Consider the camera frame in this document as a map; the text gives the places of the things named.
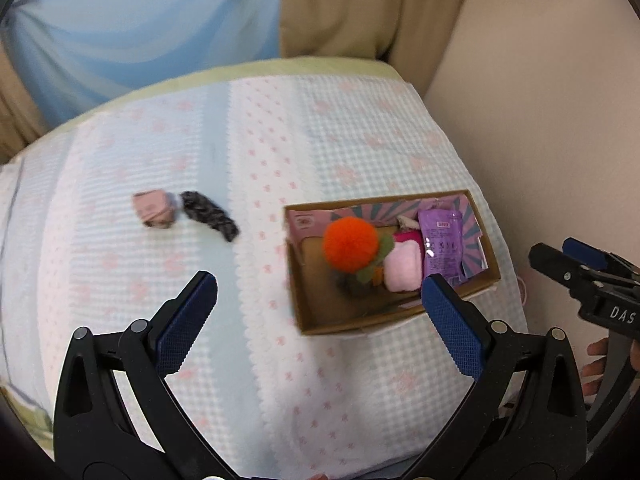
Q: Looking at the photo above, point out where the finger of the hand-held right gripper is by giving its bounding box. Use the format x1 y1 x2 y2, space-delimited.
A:
562 237 640 291
529 242 601 306

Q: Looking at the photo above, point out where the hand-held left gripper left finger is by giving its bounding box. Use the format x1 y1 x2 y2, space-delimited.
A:
52 270 221 480

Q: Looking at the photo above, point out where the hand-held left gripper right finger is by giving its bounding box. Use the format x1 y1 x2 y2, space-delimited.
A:
405 274 587 480

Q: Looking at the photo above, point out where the light pink plush pad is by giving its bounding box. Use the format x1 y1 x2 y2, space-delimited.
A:
384 240 423 293

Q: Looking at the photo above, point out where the purple packet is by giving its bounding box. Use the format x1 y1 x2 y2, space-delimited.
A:
417 207 466 288

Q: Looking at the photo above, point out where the dark patterned scrunchie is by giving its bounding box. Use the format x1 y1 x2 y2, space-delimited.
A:
179 190 240 243

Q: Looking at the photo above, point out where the small pink block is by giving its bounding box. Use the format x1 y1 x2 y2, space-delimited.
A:
132 189 177 231

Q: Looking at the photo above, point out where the orange pompom toy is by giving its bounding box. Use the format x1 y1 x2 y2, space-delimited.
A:
322 217 396 286

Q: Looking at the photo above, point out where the cardboard box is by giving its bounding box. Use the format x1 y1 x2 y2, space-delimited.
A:
284 189 502 336

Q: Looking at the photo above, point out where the person's right hand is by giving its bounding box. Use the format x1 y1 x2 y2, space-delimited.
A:
581 337 611 396

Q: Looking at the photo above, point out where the pink and blue printed blanket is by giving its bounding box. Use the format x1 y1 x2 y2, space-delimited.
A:
0 72 531 480

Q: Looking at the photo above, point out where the light green bed sheet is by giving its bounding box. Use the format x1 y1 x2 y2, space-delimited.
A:
0 57 403 163

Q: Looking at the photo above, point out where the beige curtain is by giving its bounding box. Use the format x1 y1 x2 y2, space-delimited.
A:
280 0 476 91
0 40 51 161

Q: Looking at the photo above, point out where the light blue cloth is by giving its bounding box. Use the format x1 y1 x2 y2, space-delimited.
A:
5 0 283 128

